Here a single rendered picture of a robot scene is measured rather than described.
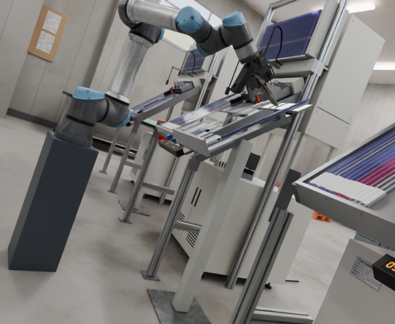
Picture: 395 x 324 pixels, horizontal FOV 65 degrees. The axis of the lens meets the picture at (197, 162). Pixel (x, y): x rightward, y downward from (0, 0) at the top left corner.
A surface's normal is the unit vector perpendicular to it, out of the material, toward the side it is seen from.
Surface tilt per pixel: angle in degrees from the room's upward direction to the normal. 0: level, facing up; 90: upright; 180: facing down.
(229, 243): 90
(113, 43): 90
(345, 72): 90
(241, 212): 90
